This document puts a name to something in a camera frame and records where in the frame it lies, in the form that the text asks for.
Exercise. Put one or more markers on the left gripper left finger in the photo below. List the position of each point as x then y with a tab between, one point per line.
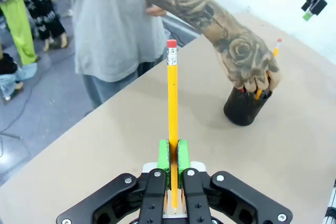
153	195

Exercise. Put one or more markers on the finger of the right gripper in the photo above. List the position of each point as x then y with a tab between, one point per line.
307	10
319	6

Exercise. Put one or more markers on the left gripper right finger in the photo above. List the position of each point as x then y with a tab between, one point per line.
195	197

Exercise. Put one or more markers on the yellow pencil red eraser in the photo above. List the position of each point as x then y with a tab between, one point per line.
172	90
276	51

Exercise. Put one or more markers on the dark red pen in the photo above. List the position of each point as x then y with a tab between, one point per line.
243	90

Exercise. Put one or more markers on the black mesh pen holder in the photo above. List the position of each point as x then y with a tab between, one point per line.
244	111

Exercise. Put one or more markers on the person's tattooed left hand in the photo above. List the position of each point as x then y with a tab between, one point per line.
246	58

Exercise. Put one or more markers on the person's right hand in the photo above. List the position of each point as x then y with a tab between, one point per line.
156	11

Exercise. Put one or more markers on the silver metal stand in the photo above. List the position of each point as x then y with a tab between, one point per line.
331	203

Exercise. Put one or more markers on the person in grey T-shirt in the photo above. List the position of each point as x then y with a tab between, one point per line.
113	32

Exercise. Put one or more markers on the heap of blue jeans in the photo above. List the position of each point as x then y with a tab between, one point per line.
15	79

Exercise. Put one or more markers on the mannequin blue shirt star pants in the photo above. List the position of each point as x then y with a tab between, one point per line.
44	14

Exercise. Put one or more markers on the mannequin plaid hoodie green pants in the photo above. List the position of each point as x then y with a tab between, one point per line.
19	30

